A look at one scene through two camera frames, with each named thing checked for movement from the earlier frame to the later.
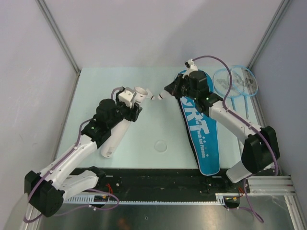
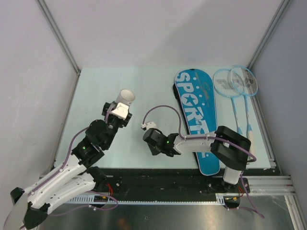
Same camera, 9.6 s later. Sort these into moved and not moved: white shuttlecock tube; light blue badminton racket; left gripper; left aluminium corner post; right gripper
Moved: white shuttlecock tube; right gripper; left gripper
Not moved: light blue badminton racket; left aluminium corner post
